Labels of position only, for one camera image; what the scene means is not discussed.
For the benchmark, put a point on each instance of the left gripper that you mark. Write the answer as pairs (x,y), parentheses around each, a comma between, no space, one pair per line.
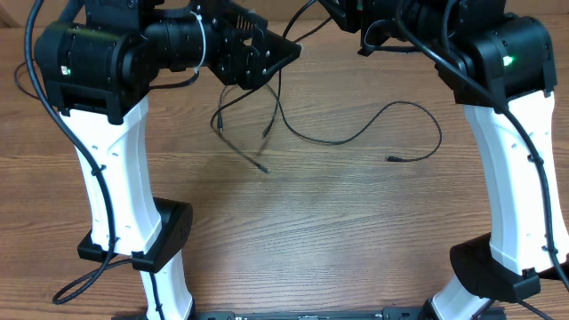
(249,74)

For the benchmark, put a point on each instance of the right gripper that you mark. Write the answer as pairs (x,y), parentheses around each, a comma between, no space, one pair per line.
(351,15)

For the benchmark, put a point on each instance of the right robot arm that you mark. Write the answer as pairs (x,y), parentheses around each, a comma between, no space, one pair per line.
(501,69)

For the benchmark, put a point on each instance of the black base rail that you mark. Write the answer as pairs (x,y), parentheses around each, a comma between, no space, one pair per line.
(390,313)

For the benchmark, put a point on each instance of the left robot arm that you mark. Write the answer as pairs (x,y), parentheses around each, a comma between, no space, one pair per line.
(93,69)

